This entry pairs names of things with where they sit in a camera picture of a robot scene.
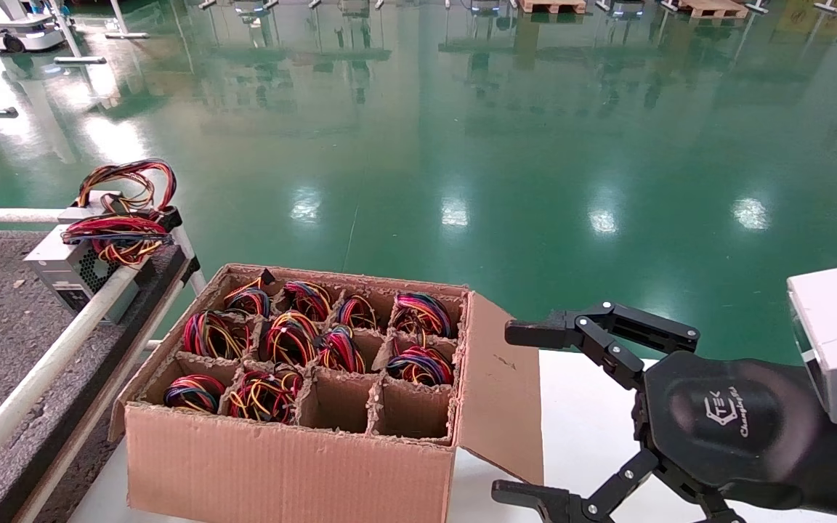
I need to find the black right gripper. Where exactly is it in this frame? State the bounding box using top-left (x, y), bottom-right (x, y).
top-left (491, 301), bottom-right (837, 523)

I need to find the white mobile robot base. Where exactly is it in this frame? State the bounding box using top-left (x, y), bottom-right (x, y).
top-left (0, 0), bottom-right (69, 53)

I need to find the cardboard cell divider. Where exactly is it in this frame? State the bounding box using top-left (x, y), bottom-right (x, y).
top-left (139, 272), bottom-right (466, 445)

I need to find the brown cardboard box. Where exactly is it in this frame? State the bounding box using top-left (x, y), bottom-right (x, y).
top-left (110, 263), bottom-right (544, 523)

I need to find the wooden pallet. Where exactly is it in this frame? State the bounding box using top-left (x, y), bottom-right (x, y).
top-left (519, 0), bottom-right (588, 14)
top-left (680, 0), bottom-right (750, 19)

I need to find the black pipe clamp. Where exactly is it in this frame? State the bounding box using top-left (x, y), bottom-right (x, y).
top-left (150, 206), bottom-right (184, 235)

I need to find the metal stand with flat foot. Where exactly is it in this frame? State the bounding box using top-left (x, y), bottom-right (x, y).
top-left (46, 0), bottom-right (108, 65)
top-left (105, 0), bottom-right (150, 38)

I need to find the short white frame pipe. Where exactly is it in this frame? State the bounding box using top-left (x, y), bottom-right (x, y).
top-left (170, 225), bottom-right (207, 293)

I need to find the dark conveyor side rail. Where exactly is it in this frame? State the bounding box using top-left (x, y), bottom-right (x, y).
top-left (0, 251), bottom-right (201, 523)

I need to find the long white conveyor rail pipe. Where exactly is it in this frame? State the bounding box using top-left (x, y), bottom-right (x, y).
top-left (0, 260), bottom-right (142, 503)

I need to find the white horizontal rail pipe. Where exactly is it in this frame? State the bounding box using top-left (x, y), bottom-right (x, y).
top-left (0, 208), bottom-right (63, 223)

